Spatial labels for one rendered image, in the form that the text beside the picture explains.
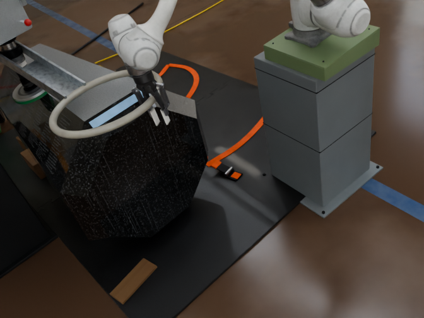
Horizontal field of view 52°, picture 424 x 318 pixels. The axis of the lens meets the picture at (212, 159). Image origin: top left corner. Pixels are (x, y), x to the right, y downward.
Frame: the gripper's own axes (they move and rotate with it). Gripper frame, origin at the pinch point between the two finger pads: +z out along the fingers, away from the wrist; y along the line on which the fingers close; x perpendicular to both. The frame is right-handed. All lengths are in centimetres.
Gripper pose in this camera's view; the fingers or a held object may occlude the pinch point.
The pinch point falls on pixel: (160, 116)
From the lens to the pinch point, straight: 175.2
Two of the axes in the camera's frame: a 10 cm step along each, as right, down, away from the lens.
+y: -9.2, 0.6, 3.8
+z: 2.8, 7.7, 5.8
